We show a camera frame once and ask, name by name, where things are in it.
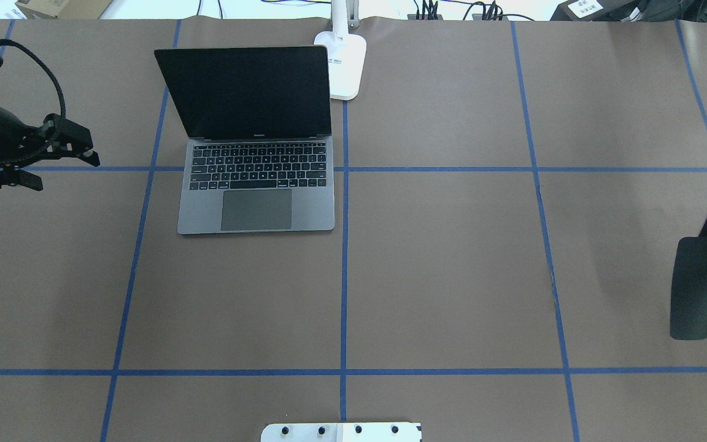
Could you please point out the white desk lamp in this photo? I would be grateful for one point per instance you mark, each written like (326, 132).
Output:
(345, 50)

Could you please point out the cardboard box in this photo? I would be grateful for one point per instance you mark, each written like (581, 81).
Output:
(73, 10)

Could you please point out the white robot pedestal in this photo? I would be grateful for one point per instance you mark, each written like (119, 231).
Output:
(343, 431)

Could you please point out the black power strip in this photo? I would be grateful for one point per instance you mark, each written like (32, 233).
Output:
(475, 10)

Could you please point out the black mouse pad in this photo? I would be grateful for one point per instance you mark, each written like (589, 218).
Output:
(688, 299)

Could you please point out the black labelled box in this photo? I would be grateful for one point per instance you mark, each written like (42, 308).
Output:
(594, 10)

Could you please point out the grey laptop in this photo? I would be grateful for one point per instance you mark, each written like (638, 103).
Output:
(259, 156)

